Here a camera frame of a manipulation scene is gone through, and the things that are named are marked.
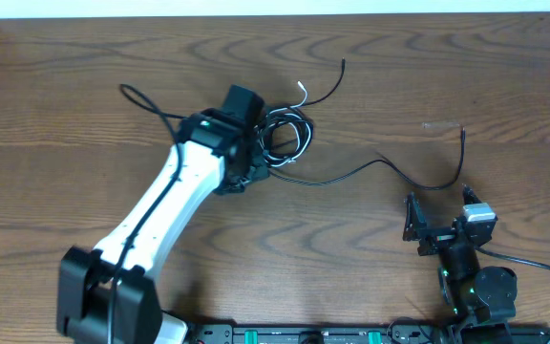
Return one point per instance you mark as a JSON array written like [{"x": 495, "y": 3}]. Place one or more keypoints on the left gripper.
[{"x": 263, "y": 172}]

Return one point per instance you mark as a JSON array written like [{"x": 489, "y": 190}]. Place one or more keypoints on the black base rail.
[{"x": 399, "y": 332}]

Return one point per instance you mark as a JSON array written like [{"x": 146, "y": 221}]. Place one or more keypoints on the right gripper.
[{"x": 416, "y": 229}]

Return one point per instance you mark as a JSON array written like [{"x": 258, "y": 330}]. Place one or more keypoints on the clear tape strip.
[{"x": 440, "y": 125}]

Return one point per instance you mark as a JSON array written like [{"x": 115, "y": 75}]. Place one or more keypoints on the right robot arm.
[{"x": 482, "y": 298}]

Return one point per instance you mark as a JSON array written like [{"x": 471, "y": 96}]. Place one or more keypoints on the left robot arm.
[{"x": 108, "y": 294}]

